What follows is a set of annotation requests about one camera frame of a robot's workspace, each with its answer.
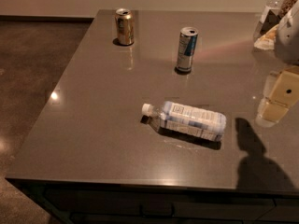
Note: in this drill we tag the clear plastic water bottle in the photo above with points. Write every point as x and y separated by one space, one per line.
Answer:
187 119

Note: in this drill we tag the dark cabinet drawer handle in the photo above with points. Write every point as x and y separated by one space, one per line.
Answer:
159 211

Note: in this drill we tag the snack bag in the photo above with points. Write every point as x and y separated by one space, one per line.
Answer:
268 40

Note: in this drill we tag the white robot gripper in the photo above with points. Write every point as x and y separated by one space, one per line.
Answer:
288 37

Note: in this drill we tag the blue silver redbull can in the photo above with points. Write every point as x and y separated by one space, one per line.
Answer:
186 49

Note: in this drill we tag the orange soda can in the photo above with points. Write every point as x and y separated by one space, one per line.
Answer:
125 26

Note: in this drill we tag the upright clear plastic bottle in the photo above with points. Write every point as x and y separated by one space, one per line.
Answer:
269 18

